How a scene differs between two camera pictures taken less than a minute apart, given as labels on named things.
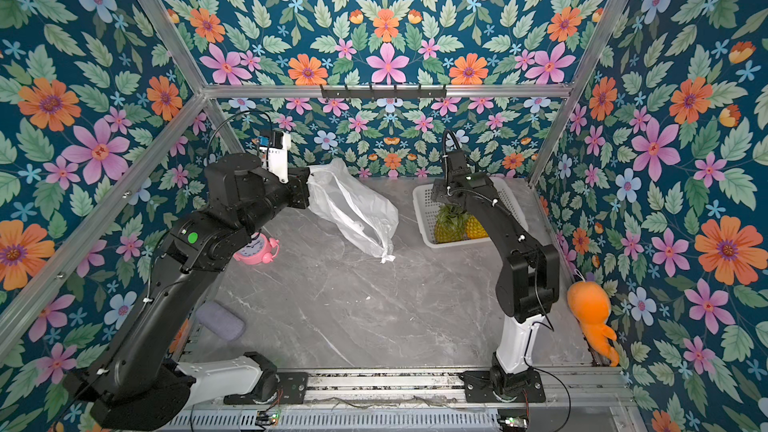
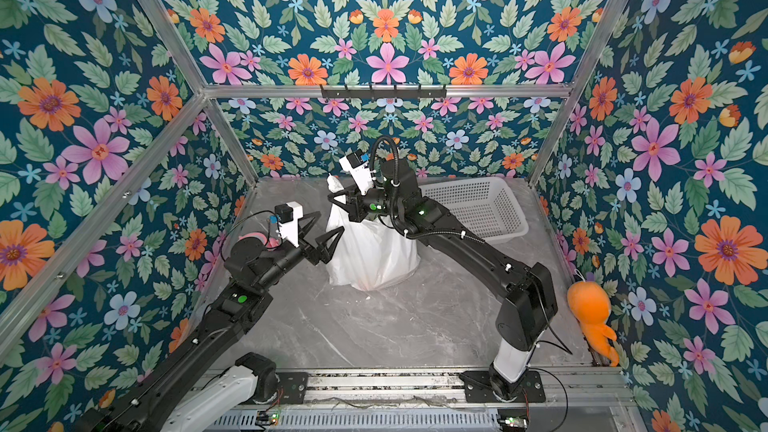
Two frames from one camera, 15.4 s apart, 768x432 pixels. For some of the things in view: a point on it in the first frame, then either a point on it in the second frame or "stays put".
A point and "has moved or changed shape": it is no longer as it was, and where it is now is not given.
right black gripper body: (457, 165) to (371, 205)
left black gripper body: (294, 184) to (310, 256)
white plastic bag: (360, 217) has moved or changed shape
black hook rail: (346, 93) stays put
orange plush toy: (590, 306) stays put
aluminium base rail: (565, 399) stays put
